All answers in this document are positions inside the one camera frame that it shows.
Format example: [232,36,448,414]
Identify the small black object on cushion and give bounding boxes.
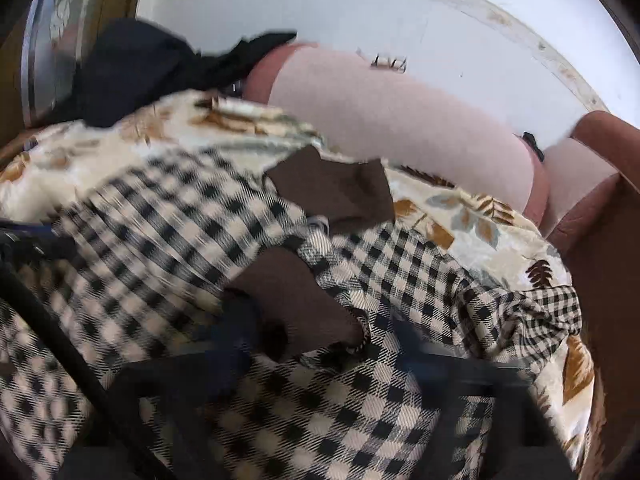
[522,132,544,162]

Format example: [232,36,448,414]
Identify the eyeglasses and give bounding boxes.
[370,54,407,74]

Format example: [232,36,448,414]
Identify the wooden glass panel door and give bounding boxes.
[1,0,138,145]

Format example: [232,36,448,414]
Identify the cream leaf pattern blanket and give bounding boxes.
[1,91,594,479]

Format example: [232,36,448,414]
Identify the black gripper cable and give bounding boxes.
[0,263,109,421]

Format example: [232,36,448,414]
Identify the pink bolster cushion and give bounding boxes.
[243,44,549,224]

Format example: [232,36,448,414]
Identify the pink brown side cushion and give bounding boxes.
[540,110,639,254]

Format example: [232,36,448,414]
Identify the black garment pile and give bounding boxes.
[40,18,297,128]

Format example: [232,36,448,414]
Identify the black beige checkered shirt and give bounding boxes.
[1,148,582,479]

